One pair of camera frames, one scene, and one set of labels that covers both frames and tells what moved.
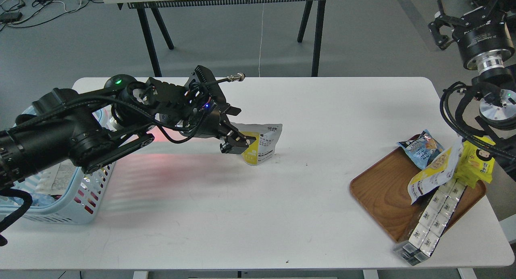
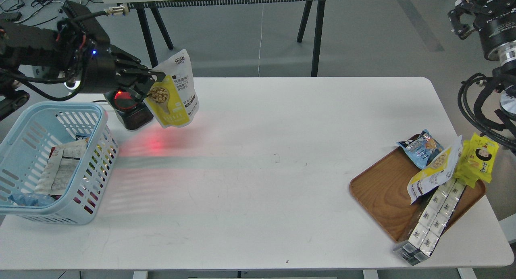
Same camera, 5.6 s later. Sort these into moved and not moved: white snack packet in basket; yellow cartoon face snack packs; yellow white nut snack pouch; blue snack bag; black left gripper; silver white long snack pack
Moved: black left gripper; yellow white nut snack pouch
Not moved: silver white long snack pack; blue snack bag; yellow cartoon face snack packs; white snack packet in basket
